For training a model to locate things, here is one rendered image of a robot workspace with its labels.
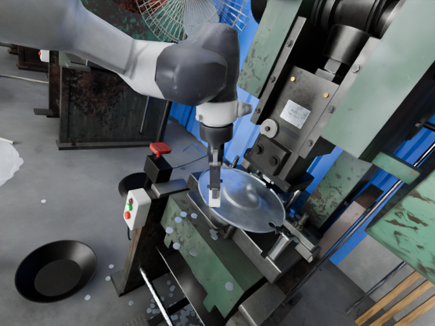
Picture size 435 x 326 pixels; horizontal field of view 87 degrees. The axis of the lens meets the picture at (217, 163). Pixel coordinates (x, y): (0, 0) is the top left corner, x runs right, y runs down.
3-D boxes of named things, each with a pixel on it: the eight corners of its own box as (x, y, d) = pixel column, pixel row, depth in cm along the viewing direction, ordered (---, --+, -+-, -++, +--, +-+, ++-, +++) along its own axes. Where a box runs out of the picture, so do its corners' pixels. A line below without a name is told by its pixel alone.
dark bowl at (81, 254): (21, 327, 86) (20, 319, 83) (11, 263, 102) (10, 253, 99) (104, 288, 107) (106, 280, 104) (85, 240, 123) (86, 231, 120)
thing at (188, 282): (215, 345, 77) (215, 344, 77) (155, 247, 100) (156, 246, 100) (279, 285, 107) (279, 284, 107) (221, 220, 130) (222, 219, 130)
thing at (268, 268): (271, 285, 64) (281, 273, 61) (185, 184, 88) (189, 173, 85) (314, 246, 85) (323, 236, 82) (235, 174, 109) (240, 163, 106)
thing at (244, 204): (240, 164, 89) (241, 162, 89) (300, 216, 74) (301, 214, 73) (179, 174, 69) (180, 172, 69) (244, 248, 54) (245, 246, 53)
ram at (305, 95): (276, 184, 62) (342, 77, 48) (239, 153, 70) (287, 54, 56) (304, 175, 74) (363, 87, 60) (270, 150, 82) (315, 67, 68)
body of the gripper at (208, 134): (200, 114, 54) (201, 150, 58) (197, 128, 46) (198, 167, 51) (232, 116, 54) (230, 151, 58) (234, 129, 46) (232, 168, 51)
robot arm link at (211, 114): (193, 101, 43) (193, 128, 46) (259, 103, 43) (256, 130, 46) (199, 87, 54) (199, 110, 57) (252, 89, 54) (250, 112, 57)
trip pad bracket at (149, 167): (148, 207, 89) (160, 167, 79) (137, 191, 94) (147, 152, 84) (162, 204, 93) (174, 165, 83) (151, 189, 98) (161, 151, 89)
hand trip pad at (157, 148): (151, 169, 82) (156, 151, 79) (144, 159, 86) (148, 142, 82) (168, 166, 87) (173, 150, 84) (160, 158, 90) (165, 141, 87)
